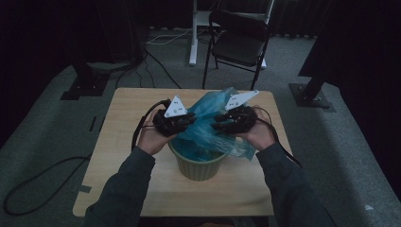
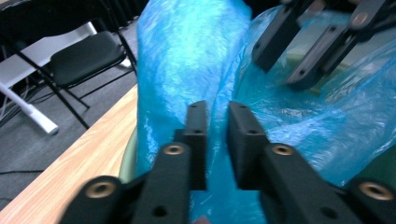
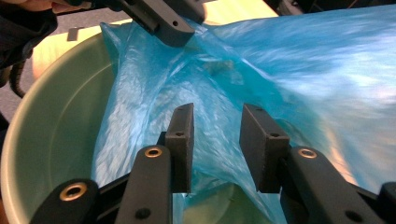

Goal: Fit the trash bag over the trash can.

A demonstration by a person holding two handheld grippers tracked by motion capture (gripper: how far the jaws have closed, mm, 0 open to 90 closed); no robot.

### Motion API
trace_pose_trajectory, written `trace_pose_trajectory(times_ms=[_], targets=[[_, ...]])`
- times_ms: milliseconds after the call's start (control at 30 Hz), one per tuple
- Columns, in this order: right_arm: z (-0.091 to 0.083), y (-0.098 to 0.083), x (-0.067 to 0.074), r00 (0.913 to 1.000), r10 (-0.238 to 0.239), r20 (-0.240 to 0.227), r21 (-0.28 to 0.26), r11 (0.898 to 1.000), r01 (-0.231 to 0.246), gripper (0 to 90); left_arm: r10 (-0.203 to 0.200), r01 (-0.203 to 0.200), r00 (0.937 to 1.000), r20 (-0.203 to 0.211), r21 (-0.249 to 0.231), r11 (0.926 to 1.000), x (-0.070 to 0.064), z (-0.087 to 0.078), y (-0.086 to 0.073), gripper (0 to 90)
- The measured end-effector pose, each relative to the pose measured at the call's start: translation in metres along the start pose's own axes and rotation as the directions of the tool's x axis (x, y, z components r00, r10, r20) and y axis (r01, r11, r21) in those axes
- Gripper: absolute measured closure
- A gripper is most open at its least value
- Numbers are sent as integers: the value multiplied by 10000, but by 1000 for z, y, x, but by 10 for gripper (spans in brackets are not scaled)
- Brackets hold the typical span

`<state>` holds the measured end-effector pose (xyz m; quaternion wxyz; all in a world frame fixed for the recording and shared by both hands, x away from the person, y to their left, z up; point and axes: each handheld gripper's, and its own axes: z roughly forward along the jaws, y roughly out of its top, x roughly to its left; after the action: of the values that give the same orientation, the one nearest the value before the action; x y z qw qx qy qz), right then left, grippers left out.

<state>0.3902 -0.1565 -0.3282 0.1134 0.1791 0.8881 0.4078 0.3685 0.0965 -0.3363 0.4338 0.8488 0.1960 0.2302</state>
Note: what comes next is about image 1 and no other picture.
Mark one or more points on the grey tape piece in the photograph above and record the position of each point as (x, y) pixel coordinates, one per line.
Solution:
(84, 189)

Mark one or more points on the person's right hand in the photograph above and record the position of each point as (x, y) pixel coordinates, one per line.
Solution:
(260, 135)

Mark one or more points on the black stand with slanted post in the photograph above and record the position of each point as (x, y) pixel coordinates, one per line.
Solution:
(310, 93)

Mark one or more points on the white paper scrap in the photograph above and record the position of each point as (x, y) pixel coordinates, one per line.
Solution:
(369, 207)

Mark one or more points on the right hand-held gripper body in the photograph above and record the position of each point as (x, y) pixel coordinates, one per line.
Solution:
(242, 118)

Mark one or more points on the black folding chair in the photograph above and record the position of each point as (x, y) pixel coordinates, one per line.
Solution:
(239, 47)

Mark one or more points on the person's left hand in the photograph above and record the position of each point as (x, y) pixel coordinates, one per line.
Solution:
(151, 140)

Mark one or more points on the blue plastic bag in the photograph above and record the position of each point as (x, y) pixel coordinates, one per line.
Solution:
(208, 132)

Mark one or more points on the dark floor tape strip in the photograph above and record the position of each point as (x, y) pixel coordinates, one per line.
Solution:
(92, 123)

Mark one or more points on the green ribbed bin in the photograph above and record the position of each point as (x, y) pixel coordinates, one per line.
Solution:
(197, 168)

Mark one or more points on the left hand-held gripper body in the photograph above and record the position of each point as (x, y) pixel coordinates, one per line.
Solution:
(171, 121)

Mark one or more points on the black stand with square base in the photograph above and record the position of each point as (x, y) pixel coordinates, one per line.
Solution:
(86, 85)

